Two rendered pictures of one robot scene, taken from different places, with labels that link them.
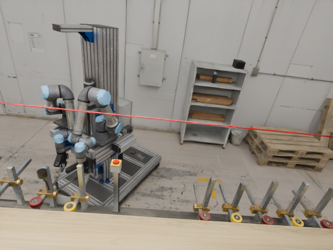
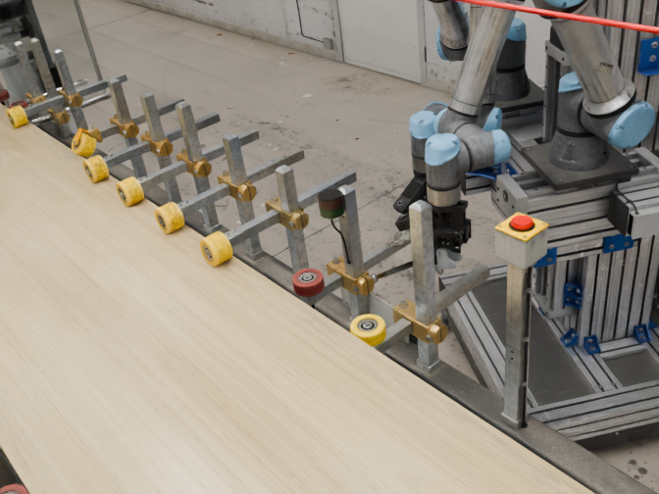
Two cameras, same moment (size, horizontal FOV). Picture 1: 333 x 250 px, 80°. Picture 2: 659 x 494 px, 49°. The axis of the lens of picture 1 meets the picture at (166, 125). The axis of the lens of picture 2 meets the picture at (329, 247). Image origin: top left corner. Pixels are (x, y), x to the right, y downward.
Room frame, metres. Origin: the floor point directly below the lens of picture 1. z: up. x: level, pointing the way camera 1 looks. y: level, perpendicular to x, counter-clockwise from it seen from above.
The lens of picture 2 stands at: (0.25, -0.43, 1.96)
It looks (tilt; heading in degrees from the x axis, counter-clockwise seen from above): 33 degrees down; 59
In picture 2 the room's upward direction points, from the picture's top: 8 degrees counter-clockwise
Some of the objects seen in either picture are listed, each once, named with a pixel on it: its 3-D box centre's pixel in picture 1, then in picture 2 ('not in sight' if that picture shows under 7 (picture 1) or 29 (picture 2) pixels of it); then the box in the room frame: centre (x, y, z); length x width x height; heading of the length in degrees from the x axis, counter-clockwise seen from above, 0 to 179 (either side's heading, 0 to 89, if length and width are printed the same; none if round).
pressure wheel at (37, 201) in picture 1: (36, 205); (310, 293); (0.95, 0.86, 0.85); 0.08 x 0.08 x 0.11
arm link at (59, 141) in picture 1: (59, 141); (425, 134); (1.40, 0.90, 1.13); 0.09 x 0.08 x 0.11; 34
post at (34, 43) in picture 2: not in sight; (52, 91); (0.91, 2.82, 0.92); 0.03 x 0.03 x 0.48; 5
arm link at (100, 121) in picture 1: (102, 122); (583, 98); (1.68, 0.62, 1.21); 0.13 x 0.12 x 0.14; 74
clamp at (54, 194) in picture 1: (47, 193); (349, 277); (1.07, 0.85, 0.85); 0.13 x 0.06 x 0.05; 95
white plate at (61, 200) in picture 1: (57, 199); (374, 309); (1.10, 0.80, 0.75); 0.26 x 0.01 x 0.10; 95
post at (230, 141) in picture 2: not in sight; (244, 205); (1.04, 1.33, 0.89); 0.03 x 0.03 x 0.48; 5
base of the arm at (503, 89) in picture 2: (68, 117); (505, 76); (1.89, 1.07, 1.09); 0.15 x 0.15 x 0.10
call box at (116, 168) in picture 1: (116, 166); (521, 242); (1.12, 0.32, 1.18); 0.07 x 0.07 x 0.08; 5
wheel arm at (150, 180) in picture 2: not in sight; (195, 160); (1.03, 1.62, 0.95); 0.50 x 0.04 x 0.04; 5
